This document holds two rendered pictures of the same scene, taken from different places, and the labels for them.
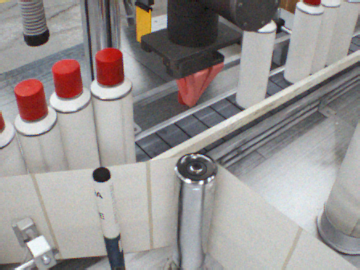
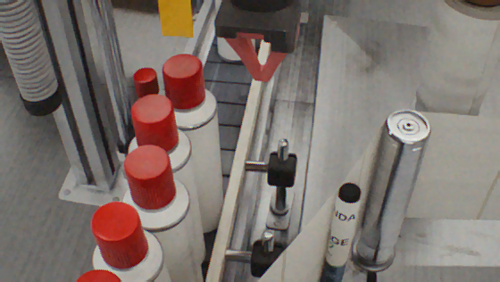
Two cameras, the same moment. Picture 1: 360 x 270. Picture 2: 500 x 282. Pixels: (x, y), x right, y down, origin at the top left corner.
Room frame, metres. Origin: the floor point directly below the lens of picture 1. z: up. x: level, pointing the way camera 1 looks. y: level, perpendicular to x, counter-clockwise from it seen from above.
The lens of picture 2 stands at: (0.11, 0.28, 1.38)
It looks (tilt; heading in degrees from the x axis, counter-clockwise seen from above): 46 degrees down; 319
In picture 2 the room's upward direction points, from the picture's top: 1 degrees counter-clockwise
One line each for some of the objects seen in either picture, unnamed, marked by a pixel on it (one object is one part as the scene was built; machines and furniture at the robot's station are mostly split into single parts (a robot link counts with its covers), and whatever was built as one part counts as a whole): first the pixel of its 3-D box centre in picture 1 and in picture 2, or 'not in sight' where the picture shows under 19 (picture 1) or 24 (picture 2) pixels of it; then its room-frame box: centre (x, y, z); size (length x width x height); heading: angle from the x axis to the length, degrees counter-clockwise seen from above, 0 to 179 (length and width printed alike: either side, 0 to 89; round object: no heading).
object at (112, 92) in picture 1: (113, 122); (192, 151); (0.42, 0.08, 0.98); 0.05 x 0.05 x 0.20
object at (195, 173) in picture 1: (191, 229); (389, 198); (0.26, -0.02, 0.97); 0.05 x 0.05 x 0.19
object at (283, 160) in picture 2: not in sight; (281, 177); (0.39, -0.01, 0.89); 0.03 x 0.03 x 0.12; 40
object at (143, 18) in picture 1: (143, 24); (175, 10); (0.47, 0.05, 1.09); 0.03 x 0.01 x 0.06; 40
